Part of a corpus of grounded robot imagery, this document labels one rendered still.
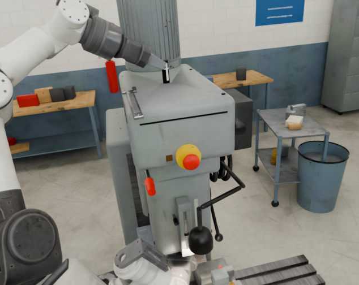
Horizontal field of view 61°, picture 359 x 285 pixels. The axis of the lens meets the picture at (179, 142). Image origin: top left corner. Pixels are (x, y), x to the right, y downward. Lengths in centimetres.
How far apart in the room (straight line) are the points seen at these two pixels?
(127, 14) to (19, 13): 420
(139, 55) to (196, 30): 448
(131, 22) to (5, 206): 68
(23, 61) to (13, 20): 452
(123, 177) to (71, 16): 85
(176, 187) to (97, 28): 49
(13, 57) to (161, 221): 62
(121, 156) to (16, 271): 90
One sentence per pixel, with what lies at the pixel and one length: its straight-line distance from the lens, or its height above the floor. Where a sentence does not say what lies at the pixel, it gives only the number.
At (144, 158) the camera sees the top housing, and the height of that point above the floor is 177.
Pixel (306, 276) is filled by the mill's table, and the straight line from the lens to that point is 164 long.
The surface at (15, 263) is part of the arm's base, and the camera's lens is 56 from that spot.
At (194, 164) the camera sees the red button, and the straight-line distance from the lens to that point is 70.
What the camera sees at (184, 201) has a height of 155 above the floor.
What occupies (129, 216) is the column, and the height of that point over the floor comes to 116.
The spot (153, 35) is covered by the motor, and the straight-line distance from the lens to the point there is 103.
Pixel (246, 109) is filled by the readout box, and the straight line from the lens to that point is 124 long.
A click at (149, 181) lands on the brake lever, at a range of 75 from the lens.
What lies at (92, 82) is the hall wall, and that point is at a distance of 519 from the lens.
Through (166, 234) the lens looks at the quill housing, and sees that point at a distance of 104.
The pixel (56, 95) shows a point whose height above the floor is 97.
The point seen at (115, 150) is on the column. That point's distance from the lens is 137.
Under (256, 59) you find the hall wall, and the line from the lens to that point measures 571.
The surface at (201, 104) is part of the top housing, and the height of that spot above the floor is 188.
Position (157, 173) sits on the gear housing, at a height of 167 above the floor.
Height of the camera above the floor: 211
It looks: 25 degrees down
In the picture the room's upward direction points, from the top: 5 degrees counter-clockwise
